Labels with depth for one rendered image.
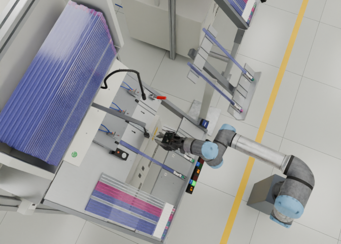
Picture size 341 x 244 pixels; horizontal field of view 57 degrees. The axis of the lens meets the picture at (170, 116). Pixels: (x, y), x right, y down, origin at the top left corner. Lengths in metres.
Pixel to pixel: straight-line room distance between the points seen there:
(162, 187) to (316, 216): 1.41
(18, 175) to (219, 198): 1.66
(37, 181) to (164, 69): 1.85
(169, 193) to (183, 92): 1.20
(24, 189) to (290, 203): 1.04
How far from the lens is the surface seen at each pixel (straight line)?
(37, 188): 1.26
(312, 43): 3.22
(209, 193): 2.57
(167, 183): 1.76
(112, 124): 1.45
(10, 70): 1.15
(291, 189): 1.46
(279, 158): 1.51
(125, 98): 1.48
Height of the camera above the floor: 2.54
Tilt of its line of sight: 72 degrees down
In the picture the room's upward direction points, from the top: 3 degrees counter-clockwise
